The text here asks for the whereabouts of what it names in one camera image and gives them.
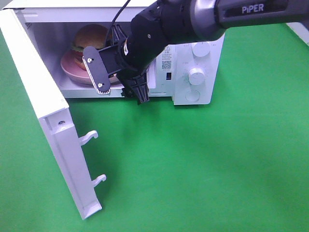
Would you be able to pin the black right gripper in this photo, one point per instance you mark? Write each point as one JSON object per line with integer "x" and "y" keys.
{"x": 131, "y": 58}

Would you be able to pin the burger with lettuce and tomato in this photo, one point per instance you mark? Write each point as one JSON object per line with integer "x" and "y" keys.
{"x": 90, "y": 35}

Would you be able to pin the pink round plate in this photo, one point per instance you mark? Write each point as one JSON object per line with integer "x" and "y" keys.
{"x": 73, "y": 71}

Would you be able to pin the round white door button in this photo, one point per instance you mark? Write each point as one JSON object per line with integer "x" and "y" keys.
{"x": 192, "y": 96}

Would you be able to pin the white microwave door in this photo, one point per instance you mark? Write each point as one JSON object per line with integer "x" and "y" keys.
{"x": 53, "y": 114}

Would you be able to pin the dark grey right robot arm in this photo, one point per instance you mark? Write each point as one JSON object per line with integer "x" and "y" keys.
{"x": 168, "y": 22}

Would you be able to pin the white microwave oven body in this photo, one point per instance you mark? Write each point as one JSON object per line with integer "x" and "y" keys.
{"x": 184, "y": 72}

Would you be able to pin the lower white microwave knob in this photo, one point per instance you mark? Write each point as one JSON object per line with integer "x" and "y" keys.
{"x": 196, "y": 76}

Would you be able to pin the white microwave knob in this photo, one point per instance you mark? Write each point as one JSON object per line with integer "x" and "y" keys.
{"x": 196, "y": 76}
{"x": 201, "y": 49}

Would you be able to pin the upper white microwave knob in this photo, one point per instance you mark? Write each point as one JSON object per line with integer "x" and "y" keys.
{"x": 201, "y": 49}

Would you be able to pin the green table cloth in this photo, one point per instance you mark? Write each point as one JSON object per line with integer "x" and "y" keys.
{"x": 238, "y": 164}

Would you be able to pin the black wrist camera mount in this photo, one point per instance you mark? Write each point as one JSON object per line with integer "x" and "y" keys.
{"x": 118, "y": 34}

